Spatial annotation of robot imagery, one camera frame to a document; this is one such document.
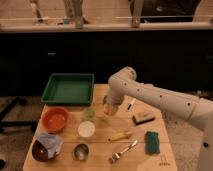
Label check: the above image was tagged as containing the small metal cup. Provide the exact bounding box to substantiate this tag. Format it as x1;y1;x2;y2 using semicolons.
73;144;89;161

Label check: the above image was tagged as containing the red yellow apple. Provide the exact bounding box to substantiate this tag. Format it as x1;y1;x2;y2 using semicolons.
103;104;111;115

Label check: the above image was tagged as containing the orange plastic bowl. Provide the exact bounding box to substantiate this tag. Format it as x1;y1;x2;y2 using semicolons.
42;107;68;133

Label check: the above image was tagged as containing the green plastic cup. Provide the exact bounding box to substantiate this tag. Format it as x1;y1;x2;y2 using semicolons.
83;107;95;121

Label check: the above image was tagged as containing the dark red bowl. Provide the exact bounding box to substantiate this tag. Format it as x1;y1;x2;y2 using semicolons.
32;141;49;162

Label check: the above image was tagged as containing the green chili pepper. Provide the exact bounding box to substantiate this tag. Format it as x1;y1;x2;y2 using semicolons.
103;96;107;104

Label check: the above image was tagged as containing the yellow banana toy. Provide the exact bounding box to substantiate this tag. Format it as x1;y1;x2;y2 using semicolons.
108;132;132;142

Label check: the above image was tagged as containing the black office chair base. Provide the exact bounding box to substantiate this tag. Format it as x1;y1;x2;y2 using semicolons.
0;96;38;133

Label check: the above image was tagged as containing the green plastic tray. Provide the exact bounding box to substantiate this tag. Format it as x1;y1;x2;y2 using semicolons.
41;73;94;106

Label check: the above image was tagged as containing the green sponge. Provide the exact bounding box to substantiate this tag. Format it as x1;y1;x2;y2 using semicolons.
145;131;160;154

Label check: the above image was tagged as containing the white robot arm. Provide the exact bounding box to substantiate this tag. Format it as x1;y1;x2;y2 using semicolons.
104;67;213;171

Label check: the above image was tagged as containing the white black marker pen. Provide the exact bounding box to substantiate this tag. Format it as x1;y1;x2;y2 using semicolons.
127;98;136;111

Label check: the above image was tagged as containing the white plastic cup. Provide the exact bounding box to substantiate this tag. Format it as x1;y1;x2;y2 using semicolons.
78;121;95;139

